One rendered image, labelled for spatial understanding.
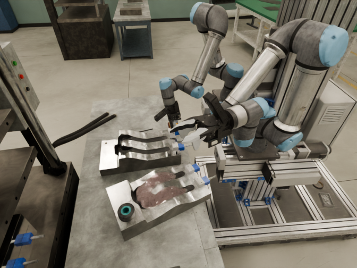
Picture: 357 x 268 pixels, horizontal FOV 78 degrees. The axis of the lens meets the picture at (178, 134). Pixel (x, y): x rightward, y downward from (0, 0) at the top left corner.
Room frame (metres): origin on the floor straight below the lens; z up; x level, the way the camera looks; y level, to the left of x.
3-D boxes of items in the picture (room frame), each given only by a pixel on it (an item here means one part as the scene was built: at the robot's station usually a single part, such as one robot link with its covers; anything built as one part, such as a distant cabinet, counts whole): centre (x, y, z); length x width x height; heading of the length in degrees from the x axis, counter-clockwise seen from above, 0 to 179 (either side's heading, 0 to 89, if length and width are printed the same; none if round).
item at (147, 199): (0.70, 0.10, 0.90); 0.26 x 0.18 x 0.08; 118
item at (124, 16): (5.47, 1.00, 0.46); 1.90 x 0.70 x 0.92; 8
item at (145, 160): (1.03, 0.25, 0.87); 0.50 x 0.26 x 0.14; 101
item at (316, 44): (0.78, -0.49, 1.41); 0.15 x 0.12 x 0.55; 31
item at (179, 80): (1.21, -0.02, 1.24); 0.11 x 0.11 x 0.08; 42
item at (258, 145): (0.89, -0.42, 1.09); 0.15 x 0.15 x 0.10
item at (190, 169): (0.87, -0.11, 0.85); 0.13 x 0.05 x 0.05; 118
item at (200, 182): (0.78, -0.16, 0.85); 0.13 x 0.05 x 0.05; 118
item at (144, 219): (0.69, 0.10, 0.85); 0.50 x 0.26 x 0.11; 118
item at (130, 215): (0.54, 0.24, 0.93); 0.08 x 0.08 x 0.04
